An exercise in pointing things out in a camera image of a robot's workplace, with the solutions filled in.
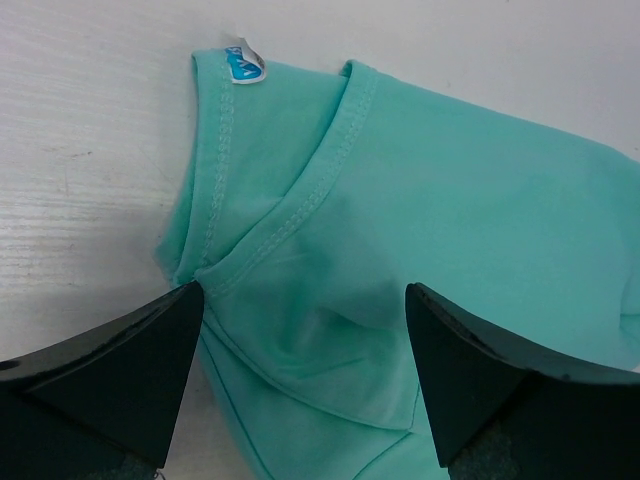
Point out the white shirt neck label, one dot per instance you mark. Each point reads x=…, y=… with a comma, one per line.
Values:
x=246, y=66

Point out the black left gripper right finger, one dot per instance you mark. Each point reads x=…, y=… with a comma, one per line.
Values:
x=503, y=407

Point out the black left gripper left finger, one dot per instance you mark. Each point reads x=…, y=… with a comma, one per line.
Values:
x=102, y=404

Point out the mint green t-shirt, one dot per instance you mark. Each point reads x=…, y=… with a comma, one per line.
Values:
x=312, y=200

